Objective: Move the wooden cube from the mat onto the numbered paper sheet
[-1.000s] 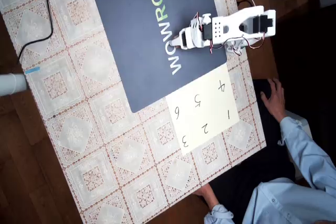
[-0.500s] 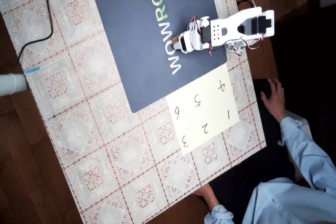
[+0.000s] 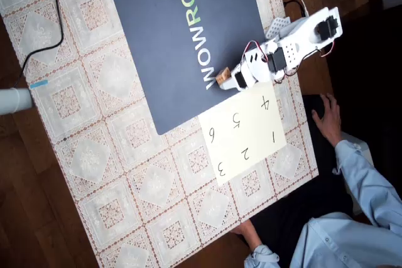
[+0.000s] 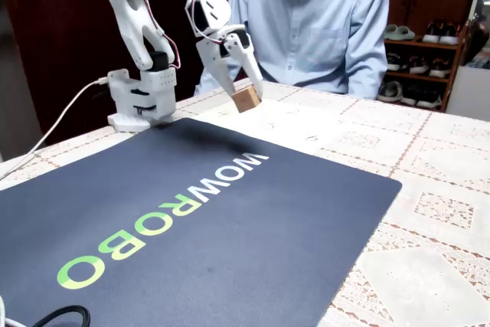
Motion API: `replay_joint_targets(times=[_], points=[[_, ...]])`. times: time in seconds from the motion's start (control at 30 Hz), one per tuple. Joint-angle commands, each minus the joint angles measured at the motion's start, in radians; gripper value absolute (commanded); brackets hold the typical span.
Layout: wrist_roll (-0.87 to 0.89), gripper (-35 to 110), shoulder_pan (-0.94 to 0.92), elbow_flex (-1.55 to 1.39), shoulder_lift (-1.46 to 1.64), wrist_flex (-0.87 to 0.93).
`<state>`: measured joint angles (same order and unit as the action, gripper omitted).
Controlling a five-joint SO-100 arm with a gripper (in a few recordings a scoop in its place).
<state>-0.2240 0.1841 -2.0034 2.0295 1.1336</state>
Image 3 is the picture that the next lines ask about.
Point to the blue tape strip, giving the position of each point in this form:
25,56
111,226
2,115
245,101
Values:
39,84

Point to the person's right hand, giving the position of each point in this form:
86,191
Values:
329,120

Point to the person in light blue shirt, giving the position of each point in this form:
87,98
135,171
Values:
345,243

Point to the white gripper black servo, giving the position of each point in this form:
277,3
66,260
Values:
237,80

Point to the person's left forearm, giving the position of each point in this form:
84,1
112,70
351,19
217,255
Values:
260,258

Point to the paper sheet with handwritten numbers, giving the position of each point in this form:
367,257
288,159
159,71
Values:
251,130

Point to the white lace tablecloth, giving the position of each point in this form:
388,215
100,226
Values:
94,155

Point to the white tube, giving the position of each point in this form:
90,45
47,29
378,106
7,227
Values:
14,101

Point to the dark blue WOWROBO mat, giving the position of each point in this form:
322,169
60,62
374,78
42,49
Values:
157,45

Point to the person's right forearm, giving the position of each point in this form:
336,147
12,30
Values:
367,183

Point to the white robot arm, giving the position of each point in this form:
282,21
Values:
301,39

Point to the wooden die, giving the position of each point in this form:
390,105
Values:
223,75

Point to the person's left hand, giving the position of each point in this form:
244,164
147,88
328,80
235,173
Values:
249,233

